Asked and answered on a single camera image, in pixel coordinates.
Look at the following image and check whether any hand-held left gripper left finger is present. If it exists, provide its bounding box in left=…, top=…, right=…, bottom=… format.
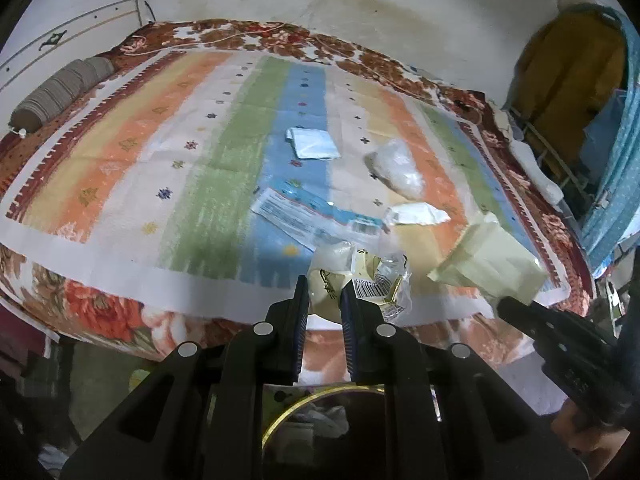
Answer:
left=60, top=275, right=311, bottom=480

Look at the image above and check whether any yellow hanging cloth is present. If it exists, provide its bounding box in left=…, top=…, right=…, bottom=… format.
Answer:
left=515, top=10, right=628, bottom=171

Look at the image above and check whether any grey bolster pillow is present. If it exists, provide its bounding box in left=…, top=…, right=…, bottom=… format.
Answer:
left=9, top=56, right=116, bottom=131

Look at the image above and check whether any blue dotted cloth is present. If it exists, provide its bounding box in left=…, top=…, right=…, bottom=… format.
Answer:
left=580, top=5, right=640, bottom=273

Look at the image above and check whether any white tissue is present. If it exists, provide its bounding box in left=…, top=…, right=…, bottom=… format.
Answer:
left=382, top=201, right=451, bottom=227

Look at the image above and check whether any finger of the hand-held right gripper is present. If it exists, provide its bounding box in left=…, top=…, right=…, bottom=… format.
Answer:
left=495, top=296, right=556, bottom=348

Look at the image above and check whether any brown floral blanket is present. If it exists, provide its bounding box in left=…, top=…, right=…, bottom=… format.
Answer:
left=0, top=19, right=598, bottom=361

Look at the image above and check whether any person's right hand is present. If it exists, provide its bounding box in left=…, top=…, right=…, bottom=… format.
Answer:
left=550, top=400, right=633, bottom=463

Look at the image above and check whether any striped pastel mat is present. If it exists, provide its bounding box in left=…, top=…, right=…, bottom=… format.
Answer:
left=0, top=50, right=571, bottom=323

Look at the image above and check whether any dark bin with gold rim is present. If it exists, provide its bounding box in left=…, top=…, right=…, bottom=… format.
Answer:
left=262, top=384, right=386, bottom=480

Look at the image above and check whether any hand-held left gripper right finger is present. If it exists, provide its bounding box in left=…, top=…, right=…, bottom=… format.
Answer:
left=339, top=282, right=588, bottom=480

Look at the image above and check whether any clear plastic bag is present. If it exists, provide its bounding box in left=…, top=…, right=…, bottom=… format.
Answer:
left=364, top=140, right=426, bottom=200

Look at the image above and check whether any white cloth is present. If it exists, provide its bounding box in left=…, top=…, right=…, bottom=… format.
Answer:
left=286, top=127, right=342, bottom=161

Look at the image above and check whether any long clear labelled wrapper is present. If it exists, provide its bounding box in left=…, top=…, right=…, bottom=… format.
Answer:
left=250, top=187, right=386, bottom=251

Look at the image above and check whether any white pillow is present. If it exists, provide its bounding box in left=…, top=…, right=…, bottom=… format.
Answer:
left=509, top=141, right=565, bottom=205

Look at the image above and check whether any yellow printed clear wrapper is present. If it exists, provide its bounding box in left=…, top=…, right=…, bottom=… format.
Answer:
left=307, top=240, right=413, bottom=323

